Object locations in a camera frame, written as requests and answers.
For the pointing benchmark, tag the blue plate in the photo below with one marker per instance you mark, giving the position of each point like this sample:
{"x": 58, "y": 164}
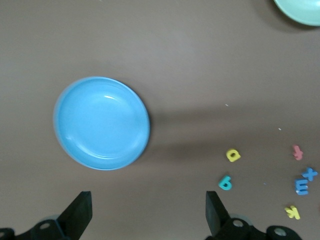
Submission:
{"x": 102, "y": 125}

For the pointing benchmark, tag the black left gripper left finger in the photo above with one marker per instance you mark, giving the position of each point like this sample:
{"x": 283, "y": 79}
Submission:
{"x": 75, "y": 220}

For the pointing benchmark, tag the yellow foam letter d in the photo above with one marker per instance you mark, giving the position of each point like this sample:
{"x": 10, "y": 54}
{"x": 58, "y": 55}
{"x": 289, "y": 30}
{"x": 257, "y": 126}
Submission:
{"x": 231, "y": 157}

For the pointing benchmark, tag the pink foam letter f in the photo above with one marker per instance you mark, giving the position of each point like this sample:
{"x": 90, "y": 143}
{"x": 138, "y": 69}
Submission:
{"x": 297, "y": 153}

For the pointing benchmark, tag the yellow foam letter k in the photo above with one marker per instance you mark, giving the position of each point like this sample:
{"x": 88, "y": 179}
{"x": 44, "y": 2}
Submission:
{"x": 292, "y": 212}

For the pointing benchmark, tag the blue foam letter x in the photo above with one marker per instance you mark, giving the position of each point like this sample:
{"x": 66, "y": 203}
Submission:
{"x": 310, "y": 174}

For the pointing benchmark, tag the blue foam letter m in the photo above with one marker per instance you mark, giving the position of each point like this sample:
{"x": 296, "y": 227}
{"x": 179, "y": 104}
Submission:
{"x": 301, "y": 187}

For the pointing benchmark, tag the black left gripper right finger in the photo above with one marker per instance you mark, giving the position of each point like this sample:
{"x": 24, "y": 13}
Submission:
{"x": 220, "y": 222}

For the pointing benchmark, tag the brown table cover sheet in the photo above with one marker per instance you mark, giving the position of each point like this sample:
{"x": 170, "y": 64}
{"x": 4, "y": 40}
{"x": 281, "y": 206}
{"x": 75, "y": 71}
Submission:
{"x": 175, "y": 62}

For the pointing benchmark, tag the teal foam letter b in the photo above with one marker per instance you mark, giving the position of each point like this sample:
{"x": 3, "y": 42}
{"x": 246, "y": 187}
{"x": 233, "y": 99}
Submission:
{"x": 225, "y": 183}

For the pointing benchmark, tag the pale green plate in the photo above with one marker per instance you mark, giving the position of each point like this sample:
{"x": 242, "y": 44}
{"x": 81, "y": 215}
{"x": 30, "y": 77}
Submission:
{"x": 300, "y": 12}

